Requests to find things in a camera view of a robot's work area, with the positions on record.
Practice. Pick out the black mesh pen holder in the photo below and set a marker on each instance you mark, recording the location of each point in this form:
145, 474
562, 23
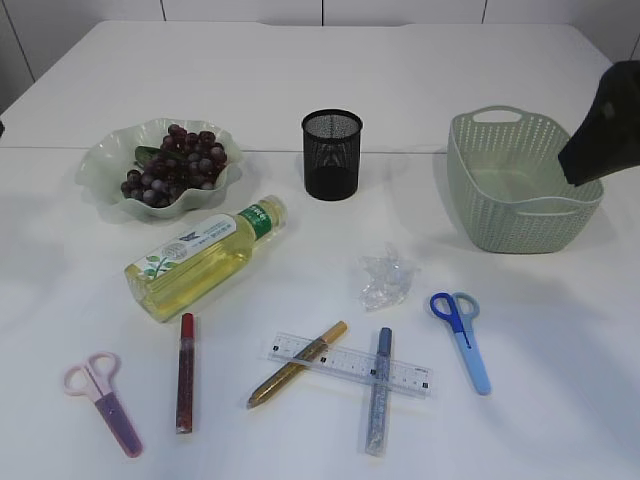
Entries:
331, 153

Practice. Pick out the gold glitter pen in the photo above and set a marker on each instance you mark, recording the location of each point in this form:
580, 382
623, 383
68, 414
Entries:
282, 377

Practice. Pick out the green woven plastic basket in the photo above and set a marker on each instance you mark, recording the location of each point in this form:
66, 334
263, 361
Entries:
508, 187

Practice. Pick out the clear plastic sheet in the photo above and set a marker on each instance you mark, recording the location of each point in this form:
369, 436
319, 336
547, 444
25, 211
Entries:
390, 278

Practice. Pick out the pink scissors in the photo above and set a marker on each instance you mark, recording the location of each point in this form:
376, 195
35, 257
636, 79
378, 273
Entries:
92, 379

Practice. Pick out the silver glitter pen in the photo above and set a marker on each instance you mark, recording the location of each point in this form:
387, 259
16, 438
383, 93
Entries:
376, 428

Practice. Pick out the green wavy glass plate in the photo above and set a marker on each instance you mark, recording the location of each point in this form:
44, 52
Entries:
104, 166

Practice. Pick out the yellow tea bottle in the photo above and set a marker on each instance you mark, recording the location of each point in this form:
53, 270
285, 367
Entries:
171, 277

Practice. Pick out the dark red grape bunch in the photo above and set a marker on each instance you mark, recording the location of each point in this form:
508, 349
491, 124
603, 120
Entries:
184, 160

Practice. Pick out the blue scissors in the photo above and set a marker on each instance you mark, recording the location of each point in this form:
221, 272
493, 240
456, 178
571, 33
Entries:
458, 310

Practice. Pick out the red glitter pen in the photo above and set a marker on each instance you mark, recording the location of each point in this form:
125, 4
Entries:
186, 370

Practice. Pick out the clear plastic ruler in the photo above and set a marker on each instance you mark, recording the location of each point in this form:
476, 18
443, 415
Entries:
353, 365

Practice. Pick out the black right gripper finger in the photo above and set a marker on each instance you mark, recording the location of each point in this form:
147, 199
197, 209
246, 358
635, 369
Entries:
607, 141

